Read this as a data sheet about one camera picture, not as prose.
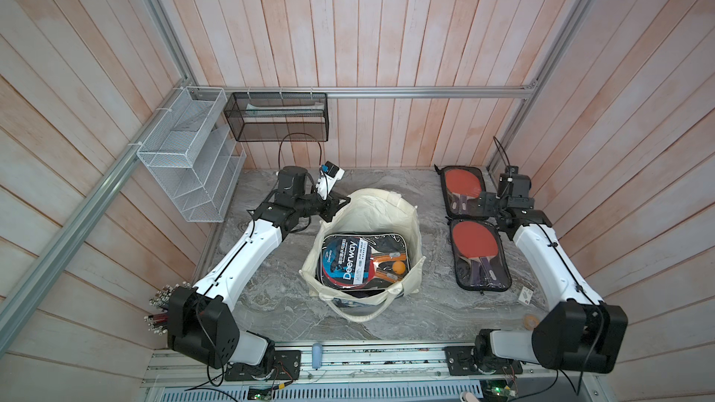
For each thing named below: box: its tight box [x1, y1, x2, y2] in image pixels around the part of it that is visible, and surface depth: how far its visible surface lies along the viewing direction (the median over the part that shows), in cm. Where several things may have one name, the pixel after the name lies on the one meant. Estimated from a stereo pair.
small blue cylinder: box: [311, 342, 324, 370], surface depth 74 cm
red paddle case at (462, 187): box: [433, 163, 486, 220], surface depth 112 cm
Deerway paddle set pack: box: [317, 232, 411, 291], surface depth 81 cm
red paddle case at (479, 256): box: [448, 218, 513, 293], surface depth 92 cm
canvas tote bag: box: [298, 187, 426, 323], surface depth 79 cm
